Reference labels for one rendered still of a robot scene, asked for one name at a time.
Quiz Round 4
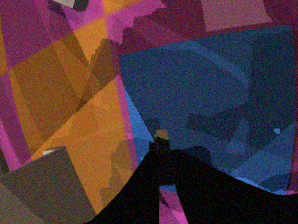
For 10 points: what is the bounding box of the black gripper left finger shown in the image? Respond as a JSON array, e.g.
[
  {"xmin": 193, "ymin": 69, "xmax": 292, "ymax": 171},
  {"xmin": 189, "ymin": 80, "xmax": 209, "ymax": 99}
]
[{"xmin": 85, "ymin": 152, "xmax": 160, "ymax": 224}]

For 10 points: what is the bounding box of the grey panel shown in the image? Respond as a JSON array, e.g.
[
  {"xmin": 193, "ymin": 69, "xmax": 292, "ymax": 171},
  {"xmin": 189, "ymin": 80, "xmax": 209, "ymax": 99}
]
[{"xmin": 0, "ymin": 145, "xmax": 97, "ymax": 224}]

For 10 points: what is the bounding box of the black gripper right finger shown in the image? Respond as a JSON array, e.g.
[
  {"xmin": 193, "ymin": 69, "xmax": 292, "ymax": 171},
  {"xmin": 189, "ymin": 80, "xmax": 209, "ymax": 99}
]
[{"xmin": 172, "ymin": 149, "xmax": 298, "ymax": 224}]

